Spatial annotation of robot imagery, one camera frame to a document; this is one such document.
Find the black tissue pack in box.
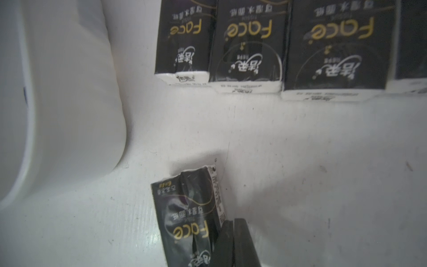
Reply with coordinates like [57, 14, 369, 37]
[385, 0, 427, 95]

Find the white plastic storage box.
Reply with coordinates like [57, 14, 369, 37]
[1, 1, 127, 210]

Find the black tissue pack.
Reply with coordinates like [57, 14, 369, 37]
[155, 0, 218, 86]
[209, 0, 291, 93]
[281, 1, 397, 102]
[385, 0, 427, 95]
[151, 165, 226, 267]

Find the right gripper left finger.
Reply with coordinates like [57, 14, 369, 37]
[209, 220, 234, 267]

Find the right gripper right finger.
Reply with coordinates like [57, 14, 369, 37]
[234, 218, 261, 267]

